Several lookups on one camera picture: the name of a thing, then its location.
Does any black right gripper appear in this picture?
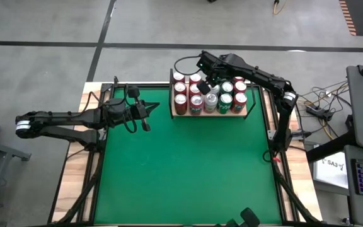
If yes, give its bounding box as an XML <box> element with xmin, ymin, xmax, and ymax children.
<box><xmin>196</xmin><ymin>50</ymin><xmax>239</xmax><ymax>96</ymax></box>

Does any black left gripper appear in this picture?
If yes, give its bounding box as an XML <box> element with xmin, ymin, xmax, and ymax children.
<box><xmin>127</xmin><ymin>85</ymin><xmax>161</xmax><ymax>132</ymax></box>

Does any black support beam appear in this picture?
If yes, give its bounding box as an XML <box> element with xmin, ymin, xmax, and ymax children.
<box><xmin>306</xmin><ymin>131</ymin><xmax>359</xmax><ymax>163</ymax></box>

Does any grey metal cart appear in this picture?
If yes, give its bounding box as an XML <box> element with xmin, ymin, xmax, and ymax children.
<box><xmin>0</xmin><ymin>135</ymin><xmax>32</xmax><ymax>227</ymax></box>

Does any white SA3 sign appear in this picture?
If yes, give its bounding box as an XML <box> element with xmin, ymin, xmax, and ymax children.
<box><xmin>313</xmin><ymin>152</ymin><xmax>349</xmax><ymax>190</ymax></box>

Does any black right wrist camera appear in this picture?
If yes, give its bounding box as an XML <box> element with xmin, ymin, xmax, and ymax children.
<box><xmin>196</xmin><ymin>51</ymin><xmax>216</xmax><ymax>72</ymax></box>

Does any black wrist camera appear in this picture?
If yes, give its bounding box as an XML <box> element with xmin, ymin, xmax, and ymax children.
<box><xmin>196</xmin><ymin>51</ymin><xmax>216</xmax><ymax>72</ymax></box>
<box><xmin>107</xmin><ymin>98</ymin><xmax>126</xmax><ymax>118</ymax></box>

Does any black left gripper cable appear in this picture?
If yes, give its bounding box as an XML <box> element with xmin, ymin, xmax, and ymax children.
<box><xmin>122</xmin><ymin>83</ymin><xmax>138</xmax><ymax>134</ymax></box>

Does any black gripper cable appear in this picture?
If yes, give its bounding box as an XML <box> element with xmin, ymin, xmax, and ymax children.
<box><xmin>122</xmin><ymin>83</ymin><xmax>138</xmax><ymax>134</ymax></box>
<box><xmin>173</xmin><ymin>55</ymin><xmax>202</xmax><ymax>76</ymax></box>

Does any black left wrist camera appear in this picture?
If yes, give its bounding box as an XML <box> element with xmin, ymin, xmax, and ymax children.
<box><xmin>107</xmin><ymin>98</ymin><xmax>126</xmax><ymax>118</ymax></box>

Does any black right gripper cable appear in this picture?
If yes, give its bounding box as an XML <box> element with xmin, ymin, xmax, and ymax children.
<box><xmin>173</xmin><ymin>55</ymin><xmax>202</xmax><ymax>76</ymax></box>

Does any wooden shelf with black frame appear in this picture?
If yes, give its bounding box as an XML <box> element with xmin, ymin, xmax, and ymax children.
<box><xmin>168</xmin><ymin>67</ymin><xmax>256</xmax><ymax>120</ymax></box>

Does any yellow cable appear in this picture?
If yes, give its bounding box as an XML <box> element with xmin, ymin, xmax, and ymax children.
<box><xmin>272</xmin><ymin>0</ymin><xmax>288</xmax><ymax>15</ymax></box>

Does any tangled cable bundle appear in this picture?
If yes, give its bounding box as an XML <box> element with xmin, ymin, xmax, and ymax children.
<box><xmin>294</xmin><ymin>80</ymin><xmax>352</xmax><ymax>141</ymax></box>

